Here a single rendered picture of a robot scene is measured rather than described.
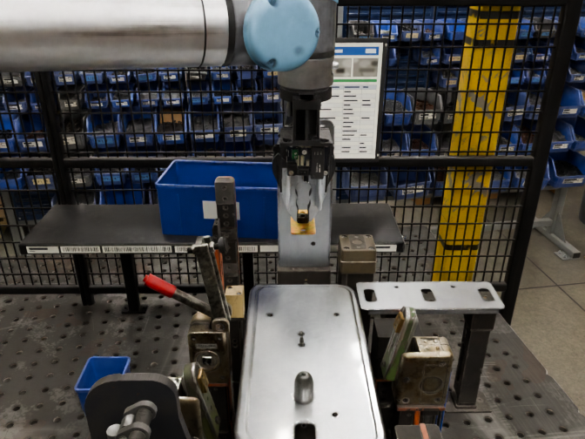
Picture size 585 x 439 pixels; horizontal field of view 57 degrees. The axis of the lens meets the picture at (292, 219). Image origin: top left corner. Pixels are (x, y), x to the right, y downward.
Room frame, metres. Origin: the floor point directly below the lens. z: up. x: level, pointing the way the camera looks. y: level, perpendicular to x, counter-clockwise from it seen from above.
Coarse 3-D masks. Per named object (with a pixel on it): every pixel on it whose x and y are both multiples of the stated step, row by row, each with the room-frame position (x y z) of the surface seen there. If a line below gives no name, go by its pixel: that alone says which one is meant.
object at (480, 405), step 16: (480, 320) 0.90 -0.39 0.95; (464, 336) 0.93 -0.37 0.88; (480, 336) 0.90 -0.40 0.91; (464, 352) 0.92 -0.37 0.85; (480, 352) 0.90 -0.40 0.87; (464, 368) 0.90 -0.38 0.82; (480, 368) 0.90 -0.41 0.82; (464, 384) 0.90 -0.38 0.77; (448, 400) 0.93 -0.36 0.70; (464, 400) 0.90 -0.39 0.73; (480, 400) 0.93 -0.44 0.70
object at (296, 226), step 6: (300, 210) 0.80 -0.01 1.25; (306, 210) 0.80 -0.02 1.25; (300, 216) 0.76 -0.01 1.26; (306, 216) 0.76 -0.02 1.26; (294, 222) 0.75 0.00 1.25; (300, 222) 0.75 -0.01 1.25; (306, 222) 0.75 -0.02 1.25; (312, 222) 0.75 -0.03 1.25; (294, 228) 0.73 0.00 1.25; (300, 228) 0.73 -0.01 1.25; (306, 228) 0.73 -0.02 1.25; (312, 228) 0.73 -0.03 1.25; (294, 234) 0.72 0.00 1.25; (300, 234) 0.72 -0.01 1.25; (306, 234) 0.72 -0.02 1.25; (312, 234) 0.72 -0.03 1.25
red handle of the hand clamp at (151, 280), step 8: (144, 280) 0.76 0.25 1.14; (152, 280) 0.76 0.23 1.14; (160, 280) 0.76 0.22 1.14; (152, 288) 0.75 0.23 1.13; (160, 288) 0.75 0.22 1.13; (168, 288) 0.76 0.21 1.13; (176, 288) 0.77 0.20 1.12; (168, 296) 0.75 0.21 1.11; (176, 296) 0.76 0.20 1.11; (184, 296) 0.76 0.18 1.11; (192, 296) 0.77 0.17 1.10; (192, 304) 0.76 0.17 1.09; (200, 304) 0.76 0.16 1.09; (208, 304) 0.77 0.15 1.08; (200, 312) 0.76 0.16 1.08; (208, 312) 0.76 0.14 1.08
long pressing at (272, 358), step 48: (288, 288) 0.95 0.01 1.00; (336, 288) 0.95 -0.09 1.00; (288, 336) 0.79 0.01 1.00; (336, 336) 0.79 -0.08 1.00; (240, 384) 0.66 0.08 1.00; (288, 384) 0.67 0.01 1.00; (336, 384) 0.67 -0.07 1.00; (240, 432) 0.56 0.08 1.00; (288, 432) 0.57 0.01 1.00; (336, 432) 0.57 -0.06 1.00; (384, 432) 0.57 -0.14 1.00
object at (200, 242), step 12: (204, 240) 0.77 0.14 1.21; (192, 252) 0.76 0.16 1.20; (204, 252) 0.75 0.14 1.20; (204, 264) 0.75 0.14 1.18; (216, 264) 0.78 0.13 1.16; (204, 276) 0.75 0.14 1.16; (216, 276) 0.77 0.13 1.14; (216, 288) 0.75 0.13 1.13; (216, 300) 0.75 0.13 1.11; (216, 312) 0.75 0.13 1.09; (228, 312) 0.78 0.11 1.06
